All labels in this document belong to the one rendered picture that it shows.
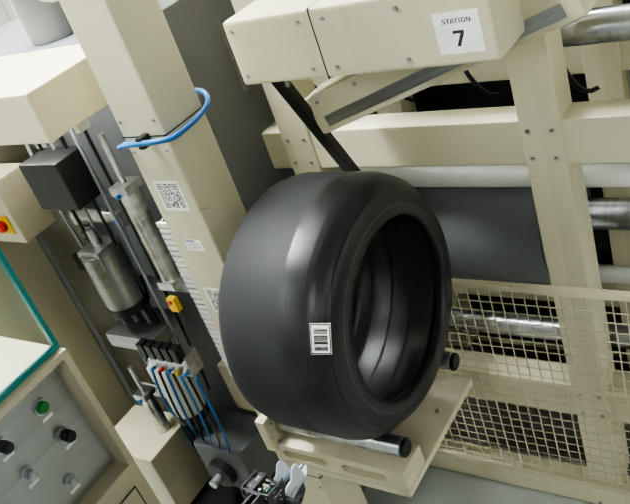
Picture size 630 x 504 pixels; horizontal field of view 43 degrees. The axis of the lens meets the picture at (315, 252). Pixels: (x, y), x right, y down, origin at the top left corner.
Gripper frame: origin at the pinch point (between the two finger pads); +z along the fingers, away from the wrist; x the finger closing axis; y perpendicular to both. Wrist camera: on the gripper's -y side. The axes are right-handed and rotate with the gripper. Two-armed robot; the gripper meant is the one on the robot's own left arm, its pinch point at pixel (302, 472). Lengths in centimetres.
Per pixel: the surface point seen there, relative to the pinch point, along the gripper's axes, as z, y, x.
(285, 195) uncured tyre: 26, 50, 6
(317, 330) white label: 5.6, 32.2, -9.7
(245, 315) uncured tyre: 5.0, 34.1, 6.7
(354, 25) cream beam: 42, 79, -9
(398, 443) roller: 19.5, -6.0, -10.9
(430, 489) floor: 85, -91, 30
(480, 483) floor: 92, -90, 14
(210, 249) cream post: 20, 39, 27
